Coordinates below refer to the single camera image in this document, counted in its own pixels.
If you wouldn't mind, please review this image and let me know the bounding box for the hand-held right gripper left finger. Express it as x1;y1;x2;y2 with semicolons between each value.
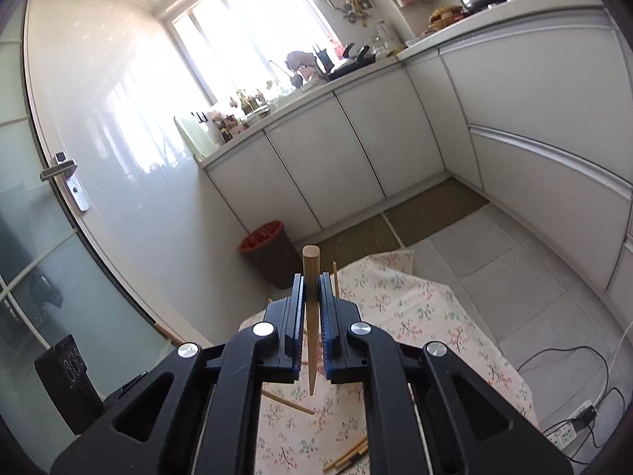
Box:
49;273;305;475

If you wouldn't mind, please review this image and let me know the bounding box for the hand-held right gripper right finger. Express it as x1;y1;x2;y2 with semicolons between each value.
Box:
319;272;574;475

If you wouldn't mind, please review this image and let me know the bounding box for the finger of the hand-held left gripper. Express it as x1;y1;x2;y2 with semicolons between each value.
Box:
34;335;107;432

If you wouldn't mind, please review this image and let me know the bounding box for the tan tapered chopstick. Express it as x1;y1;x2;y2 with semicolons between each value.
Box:
301;246;322;397

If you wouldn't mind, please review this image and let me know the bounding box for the group of wooden chopsticks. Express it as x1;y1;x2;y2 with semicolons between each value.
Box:
262;261;369;473

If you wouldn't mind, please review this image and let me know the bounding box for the brown trash bin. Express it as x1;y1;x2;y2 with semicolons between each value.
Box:
239;220;303;290

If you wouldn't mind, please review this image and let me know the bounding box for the red bin liner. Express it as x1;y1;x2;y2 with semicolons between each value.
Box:
240;221;286;255

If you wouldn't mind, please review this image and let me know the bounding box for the brown floor mat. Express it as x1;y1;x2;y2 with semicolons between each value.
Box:
316;214;402;264
383;178;490;248

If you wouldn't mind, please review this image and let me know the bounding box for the frosted glass door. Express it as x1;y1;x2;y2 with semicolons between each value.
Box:
0;34;169;436

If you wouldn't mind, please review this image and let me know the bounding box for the floral tablecloth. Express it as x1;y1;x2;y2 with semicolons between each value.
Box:
237;250;540;475

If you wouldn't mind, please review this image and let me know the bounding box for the white cabinet with doors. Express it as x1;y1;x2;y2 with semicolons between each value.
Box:
203;52;448;243

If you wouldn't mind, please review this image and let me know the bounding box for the pale green cutting board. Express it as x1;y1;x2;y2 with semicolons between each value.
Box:
174;114;218;159

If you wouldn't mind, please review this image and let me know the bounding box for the cluster of small jars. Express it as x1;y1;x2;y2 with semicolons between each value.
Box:
210;88;278;139

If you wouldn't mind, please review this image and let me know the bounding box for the grey cloth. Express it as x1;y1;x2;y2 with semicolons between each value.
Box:
286;50;317;77

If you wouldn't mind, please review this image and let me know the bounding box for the dark knife block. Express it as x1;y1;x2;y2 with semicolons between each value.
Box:
313;44;333;77

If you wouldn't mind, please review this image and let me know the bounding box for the black frying pan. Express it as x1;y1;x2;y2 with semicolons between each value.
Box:
329;46;379;80

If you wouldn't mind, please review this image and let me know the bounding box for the white power strip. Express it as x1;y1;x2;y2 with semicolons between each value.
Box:
546;398;597;448

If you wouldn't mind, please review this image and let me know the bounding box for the kitchen window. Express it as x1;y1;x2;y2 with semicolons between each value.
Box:
171;0;347;110

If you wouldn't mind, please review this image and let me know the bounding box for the clear pitcher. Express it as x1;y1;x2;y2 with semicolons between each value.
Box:
373;21;394;55

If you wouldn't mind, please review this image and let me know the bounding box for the white cabinet with drawers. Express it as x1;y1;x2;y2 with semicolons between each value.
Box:
400;5;633;298

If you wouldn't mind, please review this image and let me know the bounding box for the food basket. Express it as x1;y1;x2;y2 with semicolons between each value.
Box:
428;5;466;28

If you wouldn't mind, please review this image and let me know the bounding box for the metal door handle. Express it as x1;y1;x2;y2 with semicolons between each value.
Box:
40;152;91;213

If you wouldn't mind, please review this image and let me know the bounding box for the black cable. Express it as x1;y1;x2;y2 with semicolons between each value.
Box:
517;346;626;461

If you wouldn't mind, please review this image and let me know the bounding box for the white cable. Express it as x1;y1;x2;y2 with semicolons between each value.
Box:
596;324;625;404

